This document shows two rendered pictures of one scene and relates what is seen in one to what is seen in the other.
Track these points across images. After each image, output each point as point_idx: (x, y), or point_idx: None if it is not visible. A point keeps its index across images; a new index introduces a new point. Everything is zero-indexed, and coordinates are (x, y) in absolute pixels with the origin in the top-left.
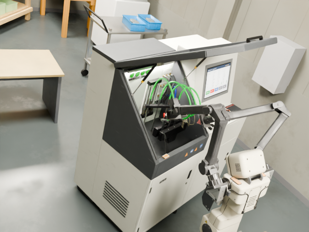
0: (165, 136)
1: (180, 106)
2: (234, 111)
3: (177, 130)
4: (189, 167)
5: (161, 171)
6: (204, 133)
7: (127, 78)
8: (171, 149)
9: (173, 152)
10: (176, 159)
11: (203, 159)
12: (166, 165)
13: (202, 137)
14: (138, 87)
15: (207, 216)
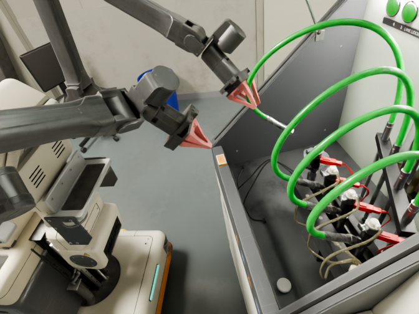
0: (264, 164)
1: (182, 16)
2: (79, 99)
3: (319, 238)
4: (252, 307)
5: (219, 180)
6: (276, 312)
7: (381, 10)
8: (277, 228)
9: (228, 179)
10: (227, 204)
11: (90, 78)
12: (219, 179)
13: (267, 296)
14: (307, 5)
15: (108, 204)
